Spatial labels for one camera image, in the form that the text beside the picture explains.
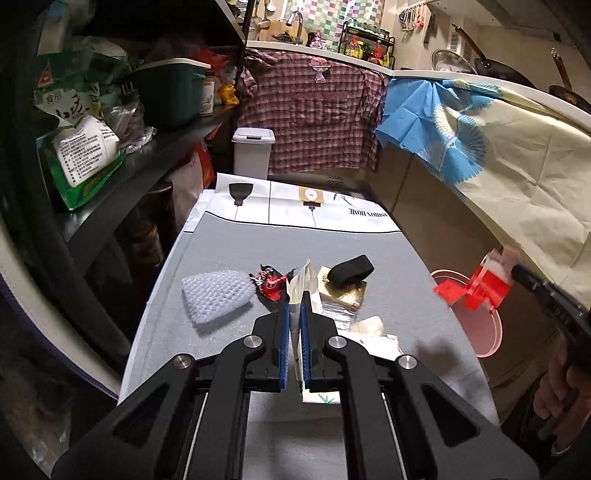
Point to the green storage box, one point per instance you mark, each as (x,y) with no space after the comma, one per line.
(171,97)

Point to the red plaid shirt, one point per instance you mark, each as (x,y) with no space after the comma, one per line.
(314,115)

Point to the clear crumpled plastic bags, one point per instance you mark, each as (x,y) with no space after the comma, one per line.
(129,122)

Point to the red translucent plastic packaging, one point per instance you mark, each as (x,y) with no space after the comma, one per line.
(485,286)

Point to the pink plastic basin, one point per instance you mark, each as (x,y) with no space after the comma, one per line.
(480,327)

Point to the small labelled jar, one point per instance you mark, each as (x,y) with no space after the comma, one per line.
(207,97)

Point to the black frying pan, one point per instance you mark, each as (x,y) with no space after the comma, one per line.
(570,92)

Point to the clear plastic wrap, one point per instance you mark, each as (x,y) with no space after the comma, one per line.
(339,319)

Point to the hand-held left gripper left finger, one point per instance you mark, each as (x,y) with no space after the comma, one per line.
(284,341)

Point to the white paper pouch green print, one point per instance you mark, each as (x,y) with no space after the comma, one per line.
(302,281)

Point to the white lidded bin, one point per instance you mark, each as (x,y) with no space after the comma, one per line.
(251,154)

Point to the cream blue printed cloth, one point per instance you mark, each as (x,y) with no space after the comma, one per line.
(521,152)

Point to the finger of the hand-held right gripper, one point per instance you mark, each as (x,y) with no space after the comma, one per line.
(526,277)

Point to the orange-red bag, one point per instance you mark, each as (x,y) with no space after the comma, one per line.
(214,57)

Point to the black wok pan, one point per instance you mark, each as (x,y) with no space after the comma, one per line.
(503,69)

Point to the pink doll figure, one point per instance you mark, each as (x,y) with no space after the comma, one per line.
(316,39)

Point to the red black candy wrapper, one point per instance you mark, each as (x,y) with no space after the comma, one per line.
(270,286)

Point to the black spice rack with bottles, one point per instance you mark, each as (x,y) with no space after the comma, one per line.
(364,46)

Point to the yellow toy figure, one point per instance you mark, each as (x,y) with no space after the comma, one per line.
(227,94)

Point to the person's right hand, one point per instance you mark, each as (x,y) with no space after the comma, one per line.
(554,392)

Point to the white tissue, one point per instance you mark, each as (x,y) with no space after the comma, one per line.
(374,330)

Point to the black shelf rack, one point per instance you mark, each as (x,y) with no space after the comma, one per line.
(152,152)

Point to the steel kitchen faucet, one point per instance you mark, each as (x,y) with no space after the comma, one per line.
(295,21)

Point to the yellow tissue pack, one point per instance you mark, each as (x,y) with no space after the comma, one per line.
(344,300)

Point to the large green white bag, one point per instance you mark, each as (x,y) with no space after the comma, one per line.
(69,87)

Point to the white bubble wrap pouch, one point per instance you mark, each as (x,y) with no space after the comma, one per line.
(214,295)

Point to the hanging kitchen utensils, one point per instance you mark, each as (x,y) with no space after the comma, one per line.
(413,18)

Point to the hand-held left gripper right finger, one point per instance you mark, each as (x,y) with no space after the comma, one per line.
(305,341)

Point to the orange white sack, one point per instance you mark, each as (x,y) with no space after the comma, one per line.
(194,175)

